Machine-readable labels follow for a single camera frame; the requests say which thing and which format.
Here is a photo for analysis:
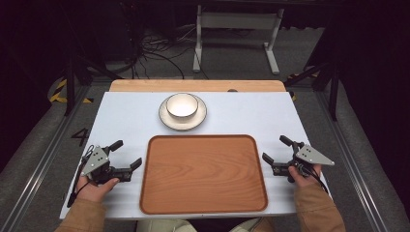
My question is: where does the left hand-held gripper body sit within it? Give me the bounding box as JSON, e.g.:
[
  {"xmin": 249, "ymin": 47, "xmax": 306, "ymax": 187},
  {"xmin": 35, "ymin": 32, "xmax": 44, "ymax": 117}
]
[{"xmin": 80, "ymin": 146, "xmax": 132, "ymax": 186}]

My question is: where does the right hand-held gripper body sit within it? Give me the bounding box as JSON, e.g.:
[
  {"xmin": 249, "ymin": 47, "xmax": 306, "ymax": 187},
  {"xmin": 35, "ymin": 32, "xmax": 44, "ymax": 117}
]
[{"xmin": 272, "ymin": 141, "xmax": 336, "ymax": 184}]

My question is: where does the person's right hand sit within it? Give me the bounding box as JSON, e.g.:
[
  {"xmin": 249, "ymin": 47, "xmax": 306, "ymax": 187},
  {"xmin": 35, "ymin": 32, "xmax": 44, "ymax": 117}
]
[{"xmin": 287, "ymin": 163, "xmax": 323, "ymax": 189}]

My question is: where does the person's left hand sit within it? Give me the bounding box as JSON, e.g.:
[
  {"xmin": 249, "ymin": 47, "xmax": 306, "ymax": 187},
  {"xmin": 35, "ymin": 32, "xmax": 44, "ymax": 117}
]
[{"xmin": 74, "ymin": 175, "xmax": 121, "ymax": 203}]

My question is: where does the white plate with dark rim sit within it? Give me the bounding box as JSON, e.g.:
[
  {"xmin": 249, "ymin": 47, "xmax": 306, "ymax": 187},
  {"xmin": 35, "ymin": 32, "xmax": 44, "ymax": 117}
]
[{"xmin": 158, "ymin": 94, "xmax": 208, "ymax": 131}]

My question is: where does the wooden tray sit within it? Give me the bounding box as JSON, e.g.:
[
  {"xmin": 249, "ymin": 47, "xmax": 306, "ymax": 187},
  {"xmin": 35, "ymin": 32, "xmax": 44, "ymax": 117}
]
[{"xmin": 139, "ymin": 133, "xmax": 269, "ymax": 216}]

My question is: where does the black tripod stand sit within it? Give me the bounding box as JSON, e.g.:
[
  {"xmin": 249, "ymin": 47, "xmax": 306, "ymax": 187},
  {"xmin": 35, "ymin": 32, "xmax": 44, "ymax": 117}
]
[
  {"xmin": 283, "ymin": 61, "xmax": 340, "ymax": 123},
  {"xmin": 62, "ymin": 52, "xmax": 124, "ymax": 118}
]

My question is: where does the white bowl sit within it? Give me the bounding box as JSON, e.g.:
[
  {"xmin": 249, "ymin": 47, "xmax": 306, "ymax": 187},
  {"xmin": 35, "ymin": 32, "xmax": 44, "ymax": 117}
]
[{"xmin": 165, "ymin": 93, "xmax": 199, "ymax": 119}]

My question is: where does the white metal stand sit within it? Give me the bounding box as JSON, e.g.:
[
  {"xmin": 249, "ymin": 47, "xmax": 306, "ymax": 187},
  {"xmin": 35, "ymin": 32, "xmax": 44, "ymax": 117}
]
[{"xmin": 191, "ymin": 4, "xmax": 285, "ymax": 76}]

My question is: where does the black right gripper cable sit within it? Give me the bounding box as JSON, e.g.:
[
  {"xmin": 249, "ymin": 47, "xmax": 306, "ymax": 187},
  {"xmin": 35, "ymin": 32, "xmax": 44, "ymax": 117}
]
[{"xmin": 298, "ymin": 162, "xmax": 330, "ymax": 195}]

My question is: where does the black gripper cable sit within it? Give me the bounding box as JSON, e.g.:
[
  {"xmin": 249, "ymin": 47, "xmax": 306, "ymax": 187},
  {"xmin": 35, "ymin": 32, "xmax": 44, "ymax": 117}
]
[
  {"xmin": 66, "ymin": 144, "xmax": 95, "ymax": 209},
  {"xmin": 298, "ymin": 162, "xmax": 330, "ymax": 195}
]

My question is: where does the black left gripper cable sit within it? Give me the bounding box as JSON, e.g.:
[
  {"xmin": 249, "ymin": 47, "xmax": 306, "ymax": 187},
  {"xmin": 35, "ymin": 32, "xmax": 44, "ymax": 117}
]
[{"xmin": 66, "ymin": 144, "xmax": 95, "ymax": 209}]

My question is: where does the bundle of black floor cables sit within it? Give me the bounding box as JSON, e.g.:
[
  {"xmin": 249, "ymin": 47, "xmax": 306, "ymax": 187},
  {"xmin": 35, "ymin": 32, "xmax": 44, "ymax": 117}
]
[{"xmin": 129, "ymin": 23, "xmax": 211, "ymax": 80}]

